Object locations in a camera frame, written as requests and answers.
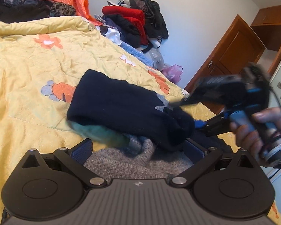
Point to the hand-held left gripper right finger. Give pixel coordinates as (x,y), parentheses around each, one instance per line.
(194,150)

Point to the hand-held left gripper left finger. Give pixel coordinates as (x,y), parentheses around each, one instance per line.
(82,149)

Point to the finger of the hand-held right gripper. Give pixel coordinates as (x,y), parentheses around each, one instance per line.
(202,124)
(186,101)

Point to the navy knit garment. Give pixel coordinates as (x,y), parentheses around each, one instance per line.
(121,107)

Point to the person's right hand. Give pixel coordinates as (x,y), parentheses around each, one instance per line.
(244,136)

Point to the teal fuzzy cloth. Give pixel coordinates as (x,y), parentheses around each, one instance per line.
(100,133)

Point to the purple plastic bag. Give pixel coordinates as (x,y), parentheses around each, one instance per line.
(173,71)

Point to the brown wooden door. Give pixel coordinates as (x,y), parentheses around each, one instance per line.
(227,58)

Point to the clear plastic bag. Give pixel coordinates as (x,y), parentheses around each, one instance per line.
(155,57)

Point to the light blue towel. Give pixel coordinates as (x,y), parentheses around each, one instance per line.
(138,54)

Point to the brown wooden cabinet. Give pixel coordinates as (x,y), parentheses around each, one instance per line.
(271,25)

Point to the yellow floral blanket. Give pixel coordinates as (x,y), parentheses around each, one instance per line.
(37,79)

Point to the dark navy jacket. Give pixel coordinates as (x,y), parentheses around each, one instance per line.
(128,31)

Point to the red knit garment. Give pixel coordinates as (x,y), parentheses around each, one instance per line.
(128,16)

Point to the leopard print cloth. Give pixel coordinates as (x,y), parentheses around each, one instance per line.
(62,9)

